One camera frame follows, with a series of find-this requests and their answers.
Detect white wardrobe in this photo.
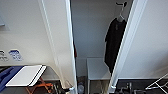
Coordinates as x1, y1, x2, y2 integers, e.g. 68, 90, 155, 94
68, 0, 136, 94

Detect black garment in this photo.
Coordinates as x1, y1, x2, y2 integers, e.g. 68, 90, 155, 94
103, 17, 129, 75

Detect white board with black edge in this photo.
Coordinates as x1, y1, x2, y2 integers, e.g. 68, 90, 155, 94
5, 64, 48, 89

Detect white inner box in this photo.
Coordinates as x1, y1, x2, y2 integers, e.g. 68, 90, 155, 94
85, 56, 113, 82

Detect blue cloth bag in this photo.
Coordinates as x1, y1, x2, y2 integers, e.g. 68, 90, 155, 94
0, 65, 24, 93

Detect orange folding stand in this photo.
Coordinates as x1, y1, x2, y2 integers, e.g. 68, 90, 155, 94
26, 81, 56, 94

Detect white clothes hanger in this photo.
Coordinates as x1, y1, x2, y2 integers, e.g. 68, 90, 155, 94
114, 6, 127, 23

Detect bin with balls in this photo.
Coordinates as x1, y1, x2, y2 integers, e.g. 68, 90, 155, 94
76, 75, 89, 94

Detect black wall hook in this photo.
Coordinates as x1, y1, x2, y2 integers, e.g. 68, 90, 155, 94
115, 1, 128, 9

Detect white wardrobe door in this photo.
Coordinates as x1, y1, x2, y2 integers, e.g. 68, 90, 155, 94
37, 0, 79, 92
107, 0, 149, 94

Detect white wall cabinet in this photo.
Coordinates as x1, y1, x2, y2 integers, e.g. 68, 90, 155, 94
0, 21, 5, 28

